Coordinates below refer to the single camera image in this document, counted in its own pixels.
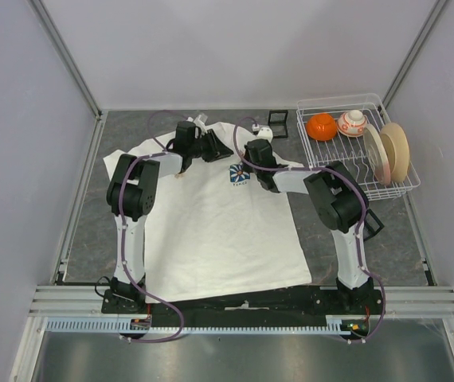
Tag black square box far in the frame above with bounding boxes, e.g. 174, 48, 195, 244
268, 110, 289, 138

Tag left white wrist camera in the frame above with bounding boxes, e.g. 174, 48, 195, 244
186, 113, 208, 133

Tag white t-shirt with flower print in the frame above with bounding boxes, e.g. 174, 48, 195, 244
104, 121, 314, 303

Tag light blue cable duct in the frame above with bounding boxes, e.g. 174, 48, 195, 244
45, 317, 363, 335

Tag white bowl orange circles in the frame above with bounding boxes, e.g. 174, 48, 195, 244
337, 109, 368, 138

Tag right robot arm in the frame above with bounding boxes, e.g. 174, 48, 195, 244
242, 138, 374, 314

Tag beige plate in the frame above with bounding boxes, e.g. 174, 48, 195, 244
380, 123, 410, 183

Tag white wire dish rack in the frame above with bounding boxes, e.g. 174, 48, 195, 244
296, 93, 421, 201

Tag purple cable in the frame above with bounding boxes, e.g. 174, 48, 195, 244
231, 116, 388, 345
115, 110, 184, 344

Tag aluminium frame rail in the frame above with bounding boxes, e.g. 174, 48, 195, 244
29, 285, 454, 318

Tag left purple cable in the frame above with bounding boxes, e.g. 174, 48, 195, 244
115, 110, 184, 344

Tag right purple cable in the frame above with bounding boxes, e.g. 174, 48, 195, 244
231, 116, 388, 345

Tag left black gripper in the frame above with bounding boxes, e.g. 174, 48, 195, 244
189, 130, 233, 164

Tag white plate pink rim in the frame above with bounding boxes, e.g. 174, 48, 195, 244
362, 124, 391, 186

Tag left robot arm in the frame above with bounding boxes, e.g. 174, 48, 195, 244
106, 121, 233, 313

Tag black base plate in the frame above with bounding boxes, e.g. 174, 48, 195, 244
100, 284, 384, 344

